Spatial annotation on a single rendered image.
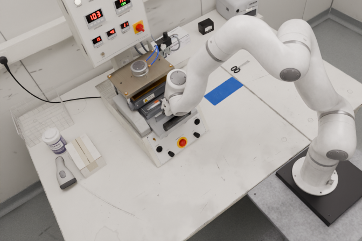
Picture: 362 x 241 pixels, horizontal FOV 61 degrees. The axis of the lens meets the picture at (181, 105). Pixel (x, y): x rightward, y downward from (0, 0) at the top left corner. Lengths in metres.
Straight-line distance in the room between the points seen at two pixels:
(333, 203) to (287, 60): 0.79
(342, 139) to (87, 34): 1.05
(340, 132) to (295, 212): 0.48
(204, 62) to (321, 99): 0.38
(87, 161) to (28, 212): 1.14
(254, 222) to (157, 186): 0.91
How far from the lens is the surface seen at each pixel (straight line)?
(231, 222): 2.20
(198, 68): 1.01
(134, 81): 1.42
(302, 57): 0.87
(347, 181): 1.55
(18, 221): 2.63
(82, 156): 1.59
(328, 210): 1.46
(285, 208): 1.46
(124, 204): 1.51
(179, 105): 1.08
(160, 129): 1.39
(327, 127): 1.16
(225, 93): 1.78
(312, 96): 1.02
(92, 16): 1.36
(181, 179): 1.50
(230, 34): 0.90
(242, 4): 2.10
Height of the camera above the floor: 2.10
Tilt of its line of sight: 50 degrees down
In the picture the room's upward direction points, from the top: 10 degrees counter-clockwise
